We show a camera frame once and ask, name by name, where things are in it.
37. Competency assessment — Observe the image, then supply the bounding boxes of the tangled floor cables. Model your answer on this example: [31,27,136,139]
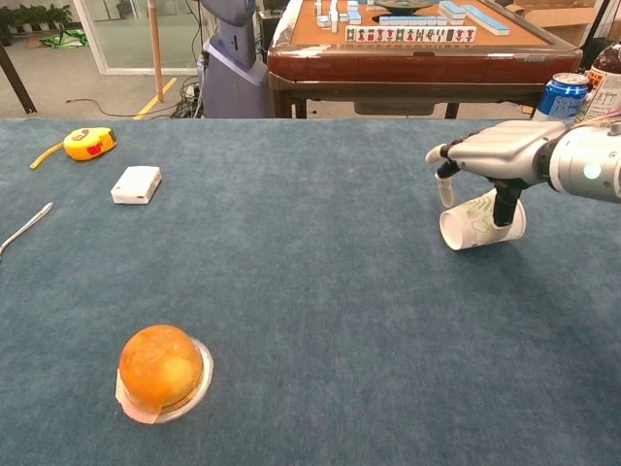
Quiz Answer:
[169,77,205,119]

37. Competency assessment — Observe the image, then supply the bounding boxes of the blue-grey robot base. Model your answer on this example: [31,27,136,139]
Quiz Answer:
[197,0,271,119]

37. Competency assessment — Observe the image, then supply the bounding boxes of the cardboard box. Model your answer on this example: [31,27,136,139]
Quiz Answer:
[504,0,607,48]

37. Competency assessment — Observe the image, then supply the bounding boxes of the brown mahjong table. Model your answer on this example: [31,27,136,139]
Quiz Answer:
[266,0,583,120]

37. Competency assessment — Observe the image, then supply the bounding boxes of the blue table cloth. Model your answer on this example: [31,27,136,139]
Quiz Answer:
[0,117,621,466]

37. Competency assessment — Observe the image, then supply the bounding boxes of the blue soda can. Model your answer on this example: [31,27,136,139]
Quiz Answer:
[533,72,591,122]

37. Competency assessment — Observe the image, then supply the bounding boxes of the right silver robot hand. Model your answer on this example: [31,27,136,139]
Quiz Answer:
[425,119,567,228]

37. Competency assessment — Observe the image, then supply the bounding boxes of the metal spoon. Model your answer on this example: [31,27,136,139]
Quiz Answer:
[0,202,54,263]

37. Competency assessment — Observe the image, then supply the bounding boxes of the face-up mahjong tile row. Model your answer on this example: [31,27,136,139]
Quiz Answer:
[343,24,477,44]

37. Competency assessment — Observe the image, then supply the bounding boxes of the long black floor cable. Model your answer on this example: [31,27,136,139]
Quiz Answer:
[66,98,176,119]

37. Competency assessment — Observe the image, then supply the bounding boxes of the dark drink bottle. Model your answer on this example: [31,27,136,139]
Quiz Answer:
[574,42,621,128]

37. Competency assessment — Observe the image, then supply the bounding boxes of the small white plastic box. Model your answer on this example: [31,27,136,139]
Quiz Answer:
[110,165,163,206]

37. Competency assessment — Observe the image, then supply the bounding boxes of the green bag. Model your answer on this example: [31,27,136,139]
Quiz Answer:
[39,28,89,50]

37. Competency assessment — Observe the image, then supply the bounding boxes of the white floral paper cup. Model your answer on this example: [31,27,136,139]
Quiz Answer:
[439,187,528,251]

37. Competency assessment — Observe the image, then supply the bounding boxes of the dark slanted table leg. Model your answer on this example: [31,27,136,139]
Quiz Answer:
[0,43,38,116]

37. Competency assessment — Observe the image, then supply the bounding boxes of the yellow tape measure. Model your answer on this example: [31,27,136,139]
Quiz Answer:
[29,126,117,170]

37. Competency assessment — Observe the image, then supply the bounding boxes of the blue-backed mahjong tile row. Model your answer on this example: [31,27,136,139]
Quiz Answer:
[377,14,450,27]
[460,4,510,36]

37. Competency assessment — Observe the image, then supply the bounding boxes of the glass door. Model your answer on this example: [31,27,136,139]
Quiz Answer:
[72,0,214,76]

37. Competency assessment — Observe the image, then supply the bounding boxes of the wooden pole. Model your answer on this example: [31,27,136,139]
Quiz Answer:
[147,0,165,103]

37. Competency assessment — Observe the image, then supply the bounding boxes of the orange jelly cup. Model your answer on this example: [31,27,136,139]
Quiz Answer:
[114,323,215,425]

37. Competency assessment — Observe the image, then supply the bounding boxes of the potted green plants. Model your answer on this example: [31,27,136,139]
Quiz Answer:
[0,3,74,45]

